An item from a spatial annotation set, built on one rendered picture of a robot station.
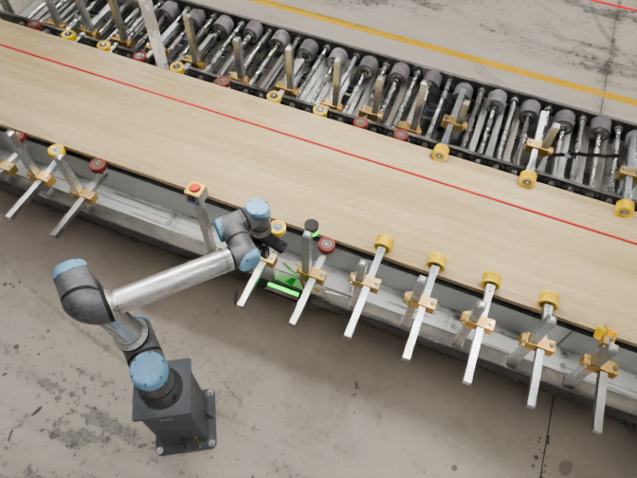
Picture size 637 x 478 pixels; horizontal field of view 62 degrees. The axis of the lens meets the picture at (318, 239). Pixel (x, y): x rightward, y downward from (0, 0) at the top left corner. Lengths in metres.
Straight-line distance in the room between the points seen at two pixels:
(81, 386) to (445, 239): 2.16
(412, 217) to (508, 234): 0.46
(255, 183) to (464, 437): 1.77
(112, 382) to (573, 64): 4.36
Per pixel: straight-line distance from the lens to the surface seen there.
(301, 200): 2.63
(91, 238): 3.84
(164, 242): 2.82
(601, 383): 2.44
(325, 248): 2.47
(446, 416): 3.20
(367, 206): 2.63
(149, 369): 2.35
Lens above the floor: 3.01
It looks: 57 degrees down
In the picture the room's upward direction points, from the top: 2 degrees clockwise
